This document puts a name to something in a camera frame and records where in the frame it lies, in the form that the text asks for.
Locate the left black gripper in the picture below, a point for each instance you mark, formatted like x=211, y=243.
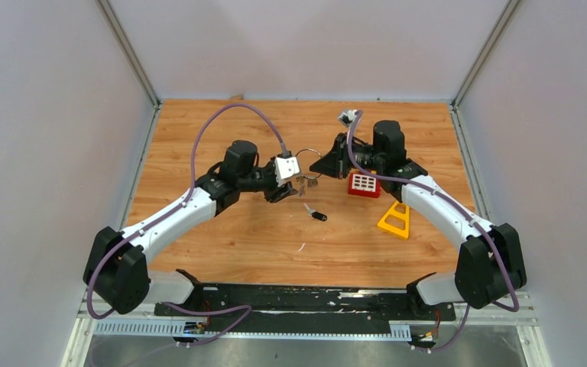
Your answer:
x=283, y=191

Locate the red white toy block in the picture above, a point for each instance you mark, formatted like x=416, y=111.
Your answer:
x=363, y=185

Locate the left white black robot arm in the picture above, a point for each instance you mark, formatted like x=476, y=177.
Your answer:
x=117, y=269

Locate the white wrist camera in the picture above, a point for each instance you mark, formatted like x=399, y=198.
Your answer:
x=348, y=116
x=286, y=169

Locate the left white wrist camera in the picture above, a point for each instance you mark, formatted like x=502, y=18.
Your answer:
x=286, y=169

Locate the yellow triangular toy piece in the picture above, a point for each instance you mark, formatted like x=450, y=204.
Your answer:
x=396, y=221

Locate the black head silver key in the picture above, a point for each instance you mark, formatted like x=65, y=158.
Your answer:
x=315, y=214

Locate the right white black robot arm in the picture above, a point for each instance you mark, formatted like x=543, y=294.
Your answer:
x=490, y=262

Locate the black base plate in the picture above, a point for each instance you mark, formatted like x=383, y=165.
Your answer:
x=312, y=310

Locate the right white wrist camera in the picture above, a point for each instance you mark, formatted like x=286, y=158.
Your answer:
x=348, y=116

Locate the white slotted cable duct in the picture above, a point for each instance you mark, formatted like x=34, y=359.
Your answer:
x=180, y=330

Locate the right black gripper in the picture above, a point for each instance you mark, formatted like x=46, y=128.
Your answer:
x=335, y=162

